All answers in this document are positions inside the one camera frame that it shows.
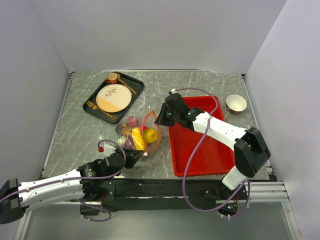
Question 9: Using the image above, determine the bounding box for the red apple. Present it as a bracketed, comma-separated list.
[138, 125, 148, 133]

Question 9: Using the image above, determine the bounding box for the dark maroon passion fruit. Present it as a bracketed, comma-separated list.
[117, 122, 126, 129]

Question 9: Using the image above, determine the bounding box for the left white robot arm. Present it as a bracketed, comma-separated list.
[0, 148, 144, 224]

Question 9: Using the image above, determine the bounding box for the white bowl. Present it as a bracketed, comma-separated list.
[225, 94, 248, 114]

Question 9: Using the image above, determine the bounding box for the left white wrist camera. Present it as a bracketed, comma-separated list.
[98, 144, 116, 157]

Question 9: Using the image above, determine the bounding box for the gold spoon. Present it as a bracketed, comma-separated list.
[118, 78, 137, 95]

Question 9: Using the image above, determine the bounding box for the yellow lemon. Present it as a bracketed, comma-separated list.
[143, 127, 158, 144]

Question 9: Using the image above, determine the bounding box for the orange cup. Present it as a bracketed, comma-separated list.
[104, 72, 119, 84]

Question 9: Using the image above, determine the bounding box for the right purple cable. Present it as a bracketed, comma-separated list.
[171, 87, 251, 218]

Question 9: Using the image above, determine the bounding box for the yellow banana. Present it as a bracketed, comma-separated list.
[131, 127, 146, 151]

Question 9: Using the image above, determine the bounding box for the purple onion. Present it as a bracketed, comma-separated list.
[123, 138, 136, 150]

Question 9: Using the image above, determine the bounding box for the red plastic bin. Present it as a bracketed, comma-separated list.
[168, 96, 235, 177]

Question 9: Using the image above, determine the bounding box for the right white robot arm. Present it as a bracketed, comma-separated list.
[154, 93, 271, 199]

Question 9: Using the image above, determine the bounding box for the dark green tray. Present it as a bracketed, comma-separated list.
[82, 71, 144, 124]

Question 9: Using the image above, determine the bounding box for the brown kiwi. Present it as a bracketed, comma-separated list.
[121, 126, 133, 137]

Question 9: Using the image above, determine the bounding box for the purple cable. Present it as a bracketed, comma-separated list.
[0, 139, 127, 223]
[171, 87, 251, 218]

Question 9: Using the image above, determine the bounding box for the clear zip bag orange zipper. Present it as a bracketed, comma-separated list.
[115, 110, 162, 156]

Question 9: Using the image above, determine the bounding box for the white radish with leaves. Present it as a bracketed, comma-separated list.
[117, 136, 127, 147]

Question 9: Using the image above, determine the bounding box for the gold fork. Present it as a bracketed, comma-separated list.
[86, 100, 117, 120]

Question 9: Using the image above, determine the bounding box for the aluminium frame rail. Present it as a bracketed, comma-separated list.
[24, 163, 291, 205]

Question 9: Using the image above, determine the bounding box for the red wrinkled fruit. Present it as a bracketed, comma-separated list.
[126, 116, 139, 128]

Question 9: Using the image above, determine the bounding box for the cream and orange plate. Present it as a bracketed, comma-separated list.
[96, 84, 132, 113]

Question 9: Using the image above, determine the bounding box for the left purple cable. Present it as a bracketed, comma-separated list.
[0, 139, 127, 223]

